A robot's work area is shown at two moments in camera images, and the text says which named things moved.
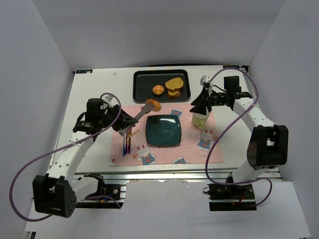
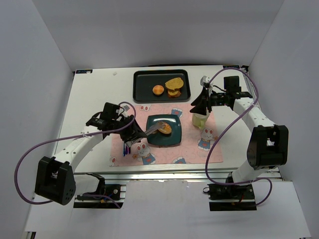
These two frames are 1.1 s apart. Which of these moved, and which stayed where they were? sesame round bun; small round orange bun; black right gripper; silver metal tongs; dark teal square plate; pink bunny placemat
Moved: sesame round bun; silver metal tongs
Stayed: black right gripper; pink bunny placemat; dark teal square plate; small round orange bun
